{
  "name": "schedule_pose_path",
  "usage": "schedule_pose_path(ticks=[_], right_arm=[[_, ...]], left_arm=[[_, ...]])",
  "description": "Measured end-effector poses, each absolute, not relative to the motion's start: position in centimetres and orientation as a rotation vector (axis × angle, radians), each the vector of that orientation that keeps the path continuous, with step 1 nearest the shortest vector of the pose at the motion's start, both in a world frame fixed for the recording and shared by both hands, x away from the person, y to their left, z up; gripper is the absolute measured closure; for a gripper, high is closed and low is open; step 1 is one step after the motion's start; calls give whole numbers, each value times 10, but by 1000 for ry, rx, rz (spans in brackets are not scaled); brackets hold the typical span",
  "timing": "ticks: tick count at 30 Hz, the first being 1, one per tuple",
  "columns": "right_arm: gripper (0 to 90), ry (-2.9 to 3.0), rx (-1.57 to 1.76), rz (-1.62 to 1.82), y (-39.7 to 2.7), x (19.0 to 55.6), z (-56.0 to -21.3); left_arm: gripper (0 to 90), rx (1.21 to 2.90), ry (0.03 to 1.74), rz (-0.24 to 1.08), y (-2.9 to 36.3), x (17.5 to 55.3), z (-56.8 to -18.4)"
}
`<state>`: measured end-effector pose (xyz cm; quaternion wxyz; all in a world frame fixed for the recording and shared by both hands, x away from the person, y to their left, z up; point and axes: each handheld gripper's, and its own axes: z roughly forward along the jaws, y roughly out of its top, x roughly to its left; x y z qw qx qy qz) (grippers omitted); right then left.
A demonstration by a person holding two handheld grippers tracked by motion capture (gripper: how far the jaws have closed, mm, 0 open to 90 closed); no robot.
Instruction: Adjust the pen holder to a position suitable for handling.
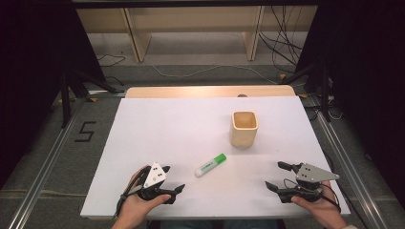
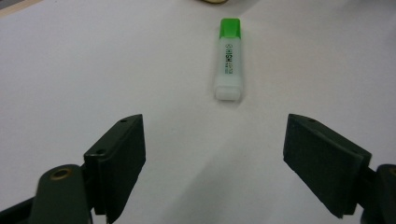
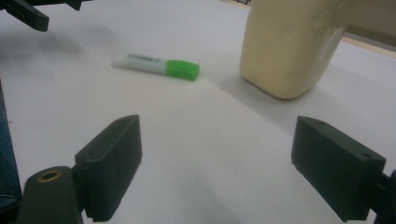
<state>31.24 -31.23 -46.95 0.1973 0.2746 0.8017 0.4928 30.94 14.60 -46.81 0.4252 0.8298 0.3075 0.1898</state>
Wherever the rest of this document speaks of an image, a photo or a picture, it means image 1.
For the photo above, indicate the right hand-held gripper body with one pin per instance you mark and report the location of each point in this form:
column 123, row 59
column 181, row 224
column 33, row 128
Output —
column 313, row 174

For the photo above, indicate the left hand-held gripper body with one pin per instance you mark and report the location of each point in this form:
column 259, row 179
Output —
column 155, row 175

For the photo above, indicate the green and white highlighter pen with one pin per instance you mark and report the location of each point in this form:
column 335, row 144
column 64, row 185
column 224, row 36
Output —
column 210, row 165

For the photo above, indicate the square wooden pen holder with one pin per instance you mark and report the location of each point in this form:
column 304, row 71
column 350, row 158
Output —
column 243, row 130

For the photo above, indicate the person's right hand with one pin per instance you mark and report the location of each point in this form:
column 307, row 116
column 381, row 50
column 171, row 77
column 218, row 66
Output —
column 320, row 208

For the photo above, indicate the person's left hand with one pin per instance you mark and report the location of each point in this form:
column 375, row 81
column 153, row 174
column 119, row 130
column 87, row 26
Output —
column 137, row 206

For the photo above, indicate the white board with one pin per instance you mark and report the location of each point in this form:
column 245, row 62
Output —
column 191, row 133

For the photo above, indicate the wooden table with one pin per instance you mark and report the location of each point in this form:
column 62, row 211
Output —
column 191, row 92

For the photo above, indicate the black tripod stand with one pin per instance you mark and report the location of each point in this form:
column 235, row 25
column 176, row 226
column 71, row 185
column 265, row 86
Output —
column 324, row 92
column 66, row 101

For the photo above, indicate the black curtain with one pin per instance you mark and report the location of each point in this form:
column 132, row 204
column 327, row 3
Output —
column 366, row 79
column 31, row 63

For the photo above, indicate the light wooden shelf unit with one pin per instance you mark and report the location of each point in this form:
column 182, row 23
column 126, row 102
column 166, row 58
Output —
column 191, row 19

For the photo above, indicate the aluminium floor rail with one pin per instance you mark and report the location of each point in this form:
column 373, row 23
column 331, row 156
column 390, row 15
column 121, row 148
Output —
column 350, row 165
column 41, row 171

